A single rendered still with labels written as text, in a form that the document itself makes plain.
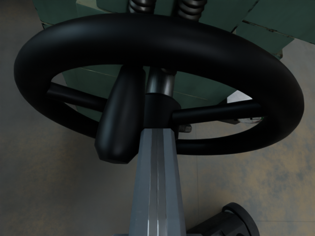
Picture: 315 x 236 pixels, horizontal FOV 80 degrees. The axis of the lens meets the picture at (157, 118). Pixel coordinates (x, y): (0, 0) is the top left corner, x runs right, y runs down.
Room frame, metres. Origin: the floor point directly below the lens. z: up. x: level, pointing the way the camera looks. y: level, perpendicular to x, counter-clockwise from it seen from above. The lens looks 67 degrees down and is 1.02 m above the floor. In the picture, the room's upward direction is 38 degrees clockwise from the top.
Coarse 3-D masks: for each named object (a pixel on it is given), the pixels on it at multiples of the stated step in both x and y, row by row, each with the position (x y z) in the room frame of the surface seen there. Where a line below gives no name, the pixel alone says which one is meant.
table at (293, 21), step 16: (80, 0) 0.12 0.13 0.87; (272, 0) 0.30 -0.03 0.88; (288, 0) 0.31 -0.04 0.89; (304, 0) 0.32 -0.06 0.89; (80, 16) 0.11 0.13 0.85; (256, 16) 0.30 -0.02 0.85; (272, 16) 0.31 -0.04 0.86; (288, 16) 0.32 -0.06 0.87; (304, 16) 0.32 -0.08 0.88; (288, 32) 0.33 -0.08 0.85; (304, 32) 0.34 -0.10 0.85
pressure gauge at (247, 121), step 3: (261, 117) 0.31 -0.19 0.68; (240, 120) 0.30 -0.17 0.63; (243, 120) 0.31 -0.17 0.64; (246, 120) 0.31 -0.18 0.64; (249, 120) 0.31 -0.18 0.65; (252, 120) 0.31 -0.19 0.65; (255, 120) 0.32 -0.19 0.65; (258, 120) 0.32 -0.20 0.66; (261, 120) 0.32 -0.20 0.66; (246, 123) 0.31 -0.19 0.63; (249, 123) 0.31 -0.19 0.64; (252, 123) 0.31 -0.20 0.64; (255, 123) 0.32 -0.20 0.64
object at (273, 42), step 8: (240, 24) 0.29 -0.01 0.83; (248, 24) 0.30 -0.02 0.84; (256, 24) 0.30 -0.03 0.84; (240, 32) 0.30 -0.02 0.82; (248, 32) 0.30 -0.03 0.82; (256, 32) 0.31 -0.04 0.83; (264, 32) 0.31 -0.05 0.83; (272, 32) 0.32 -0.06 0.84; (248, 40) 0.31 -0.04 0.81; (256, 40) 0.31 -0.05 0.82; (264, 40) 0.32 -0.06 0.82; (272, 40) 0.32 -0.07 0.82; (280, 40) 0.33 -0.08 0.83; (288, 40) 0.33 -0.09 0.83; (264, 48) 0.32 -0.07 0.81; (272, 48) 0.33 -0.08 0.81; (280, 48) 0.33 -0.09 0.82
